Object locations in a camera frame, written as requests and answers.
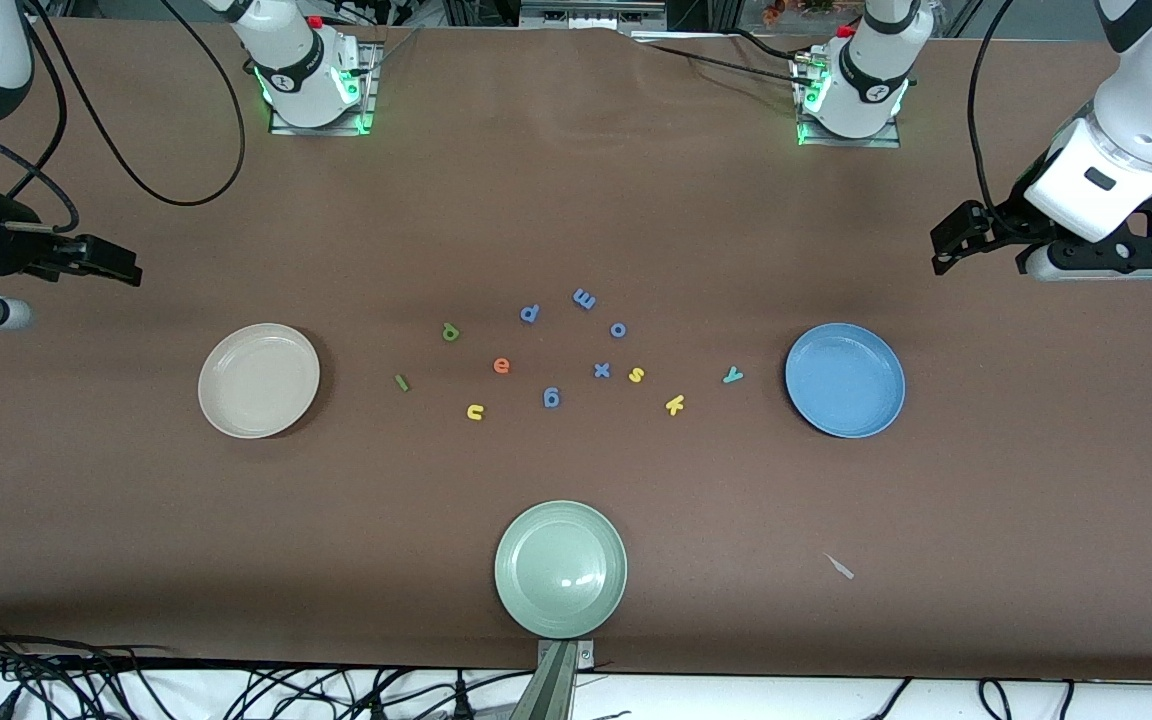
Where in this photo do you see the pale green plate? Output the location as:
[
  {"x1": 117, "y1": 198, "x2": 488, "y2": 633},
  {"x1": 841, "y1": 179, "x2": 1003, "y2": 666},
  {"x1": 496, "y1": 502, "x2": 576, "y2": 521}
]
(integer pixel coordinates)
[{"x1": 494, "y1": 500, "x2": 629, "y2": 640}]

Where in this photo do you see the dark aluminium frame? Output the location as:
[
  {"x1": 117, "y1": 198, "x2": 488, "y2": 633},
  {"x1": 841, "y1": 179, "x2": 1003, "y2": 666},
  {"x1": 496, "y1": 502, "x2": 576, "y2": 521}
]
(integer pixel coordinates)
[{"x1": 441, "y1": 0, "x2": 737, "y2": 31}]

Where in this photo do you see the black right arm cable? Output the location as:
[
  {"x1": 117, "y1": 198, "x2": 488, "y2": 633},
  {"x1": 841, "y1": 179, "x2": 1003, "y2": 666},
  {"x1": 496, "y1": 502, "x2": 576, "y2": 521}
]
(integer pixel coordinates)
[{"x1": 24, "y1": 0, "x2": 247, "y2": 208}]

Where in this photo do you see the brown table cover sheet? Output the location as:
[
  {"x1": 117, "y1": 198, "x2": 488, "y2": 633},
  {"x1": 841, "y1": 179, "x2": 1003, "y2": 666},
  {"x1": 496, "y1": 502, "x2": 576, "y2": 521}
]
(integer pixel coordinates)
[{"x1": 0, "y1": 15, "x2": 1152, "y2": 686}]

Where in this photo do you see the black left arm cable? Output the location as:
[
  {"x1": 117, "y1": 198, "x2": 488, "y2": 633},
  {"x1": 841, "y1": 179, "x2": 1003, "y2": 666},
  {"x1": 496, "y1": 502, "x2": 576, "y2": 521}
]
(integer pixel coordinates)
[{"x1": 966, "y1": 0, "x2": 1019, "y2": 216}]

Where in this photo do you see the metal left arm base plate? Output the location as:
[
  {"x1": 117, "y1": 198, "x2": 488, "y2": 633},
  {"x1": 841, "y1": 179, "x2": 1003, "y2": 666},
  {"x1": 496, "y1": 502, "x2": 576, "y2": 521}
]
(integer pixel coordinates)
[{"x1": 796, "y1": 50, "x2": 903, "y2": 150}]

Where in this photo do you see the beige brown plate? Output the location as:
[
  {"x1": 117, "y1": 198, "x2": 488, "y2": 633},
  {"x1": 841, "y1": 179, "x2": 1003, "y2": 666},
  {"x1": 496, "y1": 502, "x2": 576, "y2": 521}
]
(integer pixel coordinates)
[{"x1": 198, "y1": 322, "x2": 322, "y2": 440}]

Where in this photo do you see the black cable lying on cover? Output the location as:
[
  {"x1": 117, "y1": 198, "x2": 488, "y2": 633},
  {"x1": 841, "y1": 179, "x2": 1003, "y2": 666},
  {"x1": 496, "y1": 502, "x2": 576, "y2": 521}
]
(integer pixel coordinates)
[{"x1": 631, "y1": 35, "x2": 817, "y2": 86}]

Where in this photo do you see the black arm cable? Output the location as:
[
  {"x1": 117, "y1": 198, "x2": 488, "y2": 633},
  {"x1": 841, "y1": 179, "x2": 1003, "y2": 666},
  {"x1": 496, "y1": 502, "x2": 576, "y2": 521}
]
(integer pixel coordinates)
[
  {"x1": 966, "y1": 0, "x2": 1019, "y2": 216},
  {"x1": 24, "y1": 0, "x2": 247, "y2": 208}
]

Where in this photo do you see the silver metal plate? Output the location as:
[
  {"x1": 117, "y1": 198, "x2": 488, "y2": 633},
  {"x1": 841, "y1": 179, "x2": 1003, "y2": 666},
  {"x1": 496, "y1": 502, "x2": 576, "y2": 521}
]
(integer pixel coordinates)
[{"x1": 519, "y1": 0, "x2": 669, "y2": 28}]

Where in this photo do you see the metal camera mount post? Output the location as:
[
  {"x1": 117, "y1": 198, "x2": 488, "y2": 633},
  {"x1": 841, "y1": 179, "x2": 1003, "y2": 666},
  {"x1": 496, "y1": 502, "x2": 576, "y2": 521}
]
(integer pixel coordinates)
[{"x1": 511, "y1": 638, "x2": 597, "y2": 720}]

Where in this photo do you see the orange object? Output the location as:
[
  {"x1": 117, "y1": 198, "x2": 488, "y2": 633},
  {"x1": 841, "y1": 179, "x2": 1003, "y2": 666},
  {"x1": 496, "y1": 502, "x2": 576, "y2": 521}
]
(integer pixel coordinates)
[{"x1": 761, "y1": 0, "x2": 842, "y2": 23}]

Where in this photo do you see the thin black cable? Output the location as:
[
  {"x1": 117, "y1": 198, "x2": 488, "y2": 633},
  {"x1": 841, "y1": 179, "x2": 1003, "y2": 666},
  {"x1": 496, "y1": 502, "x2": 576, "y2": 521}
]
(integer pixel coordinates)
[{"x1": 861, "y1": 678, "x2": 915, "y2": 720}]

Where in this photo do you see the blue plate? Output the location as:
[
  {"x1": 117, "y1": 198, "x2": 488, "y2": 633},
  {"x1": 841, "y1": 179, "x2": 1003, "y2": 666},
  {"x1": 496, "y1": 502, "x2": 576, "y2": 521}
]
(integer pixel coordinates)
[{"x1": 784, "y1": 322, "x2": 907, "y2": 440}]

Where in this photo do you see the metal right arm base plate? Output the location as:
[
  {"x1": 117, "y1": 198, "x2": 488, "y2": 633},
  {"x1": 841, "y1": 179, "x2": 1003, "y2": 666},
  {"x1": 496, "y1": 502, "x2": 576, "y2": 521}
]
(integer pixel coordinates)
[{"x1": 269, "y1": 40, "x2": 377, "y2": 136}]

